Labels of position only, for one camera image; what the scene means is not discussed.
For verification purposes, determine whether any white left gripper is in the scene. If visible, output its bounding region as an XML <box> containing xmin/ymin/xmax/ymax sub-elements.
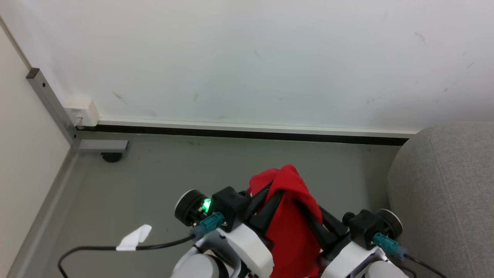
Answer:
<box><xmin>217</xmin><ymin>185</ymin><xmax>285</xmax><ymax>278</ymax></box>

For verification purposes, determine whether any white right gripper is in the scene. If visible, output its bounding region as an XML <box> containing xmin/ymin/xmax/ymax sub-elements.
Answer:
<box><xmin>296</xmin><ymin>200</ymin><xmax>387</xmax><ymax>278</ymax></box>

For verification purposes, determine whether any red clothing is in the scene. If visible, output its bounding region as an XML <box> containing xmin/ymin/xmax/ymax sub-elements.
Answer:
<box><xmin>247</xmin><ymin>164</ymin><xmax>324</xmax><ymax>278</ymax></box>

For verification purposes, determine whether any black round right gripper motor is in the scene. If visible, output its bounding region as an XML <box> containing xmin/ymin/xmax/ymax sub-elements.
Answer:
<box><xmin>376</xmin><ymin>208</ymin><xmax>404</xmax><ymax>241</ymax></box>

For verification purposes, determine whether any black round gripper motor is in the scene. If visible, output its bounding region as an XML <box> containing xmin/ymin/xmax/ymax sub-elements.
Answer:
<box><xmin>376</xmin><ymin>208</ymin><xmax>404</xmax><ymax>241</ymax></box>
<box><xmin>174</xmin><ymin>189</ymin><xmax>212</xmax><ymax>227</ymax></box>

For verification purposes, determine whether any black round left gripper motor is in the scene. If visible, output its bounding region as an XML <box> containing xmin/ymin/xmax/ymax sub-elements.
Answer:
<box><xmin>174</xmin><ymin>189</ymin><xmax>212</xmax><ymax>227</ymax></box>

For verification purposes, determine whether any white black baseboard strip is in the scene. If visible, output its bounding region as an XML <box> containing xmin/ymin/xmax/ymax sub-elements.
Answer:
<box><xmin>76</xmin><ymin>118</ymin><xmax>420</xmax><ymax>146</ymax></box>

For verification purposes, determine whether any grey fabric sofa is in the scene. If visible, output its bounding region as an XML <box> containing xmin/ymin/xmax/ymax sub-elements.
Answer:
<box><xmin>387</xmin><ymin>123</ymin><xmax>494</xmax><ymax>278</ymax></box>

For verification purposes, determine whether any white tape tag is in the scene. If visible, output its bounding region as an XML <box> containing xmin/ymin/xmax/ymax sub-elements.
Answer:
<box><xmin>116</xmin><ymin>224</ymin><xmax>152</xmax><ymax>252</ymax></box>

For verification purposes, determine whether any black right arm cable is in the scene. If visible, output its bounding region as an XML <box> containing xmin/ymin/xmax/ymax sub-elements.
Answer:
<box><xmin>372</xmin><ymin>232</ymin><xmax>448</xmax><ymax>278</ymax></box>

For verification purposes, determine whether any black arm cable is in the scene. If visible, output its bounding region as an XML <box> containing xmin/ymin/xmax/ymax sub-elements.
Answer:
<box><xmin>58</xmin><ymin>212</ymin><xmax>226</xmax><ymax>278</ymax></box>
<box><xmin>372</xmin><ymin>232</ymin><xmax>448</xmax><ymax>278</ymax></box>

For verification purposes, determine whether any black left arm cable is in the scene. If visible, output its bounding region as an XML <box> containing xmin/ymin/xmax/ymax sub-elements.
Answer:
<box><xmin>58</xmin><ymin>212</ymin><xmax>226</xmax><ymax>278</ymax></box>

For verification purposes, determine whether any white wall outlet box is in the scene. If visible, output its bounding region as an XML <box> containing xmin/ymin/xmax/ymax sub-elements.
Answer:
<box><xmin>63</xmin><ymin>98</ymin><xmax>100</xmax><ymax>128</ymax></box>

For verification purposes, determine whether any grey metal frame post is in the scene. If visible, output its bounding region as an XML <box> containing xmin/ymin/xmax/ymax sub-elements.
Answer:
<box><xmin>26</xmin><ymin>68</ymin><xmax>129</xmax><ymax>153</ymax></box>

